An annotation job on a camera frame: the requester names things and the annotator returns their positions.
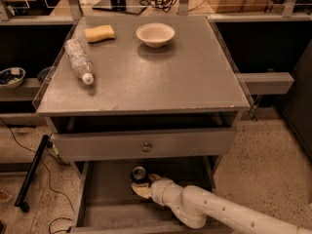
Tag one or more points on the black monitor stand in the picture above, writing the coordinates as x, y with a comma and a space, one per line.
131, 7

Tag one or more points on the yellow sponge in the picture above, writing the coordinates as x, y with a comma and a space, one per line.
99, 33

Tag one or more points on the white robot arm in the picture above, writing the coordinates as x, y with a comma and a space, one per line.
192, 205

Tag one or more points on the grey side shelf right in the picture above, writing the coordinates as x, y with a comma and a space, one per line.
269, 83

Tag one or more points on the black bar on floor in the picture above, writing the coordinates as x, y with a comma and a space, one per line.
20, 201

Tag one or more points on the clear plastic water bottle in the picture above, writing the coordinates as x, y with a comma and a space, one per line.
80, 62

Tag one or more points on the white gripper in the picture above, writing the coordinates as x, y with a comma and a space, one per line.
159, 188

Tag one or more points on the blue pepsi can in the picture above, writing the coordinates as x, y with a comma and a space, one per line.
138, 174

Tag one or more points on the round metal drawer knob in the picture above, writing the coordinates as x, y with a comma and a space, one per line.
147, 147

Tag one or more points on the white paper bowl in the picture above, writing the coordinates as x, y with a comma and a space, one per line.
155, 35

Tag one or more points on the grey top drawer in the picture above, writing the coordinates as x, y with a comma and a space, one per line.
128, 145

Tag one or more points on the white bowl with items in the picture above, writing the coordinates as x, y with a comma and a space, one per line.
11, 77

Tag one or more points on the grey open middle drawer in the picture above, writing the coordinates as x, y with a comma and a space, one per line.
108, 205

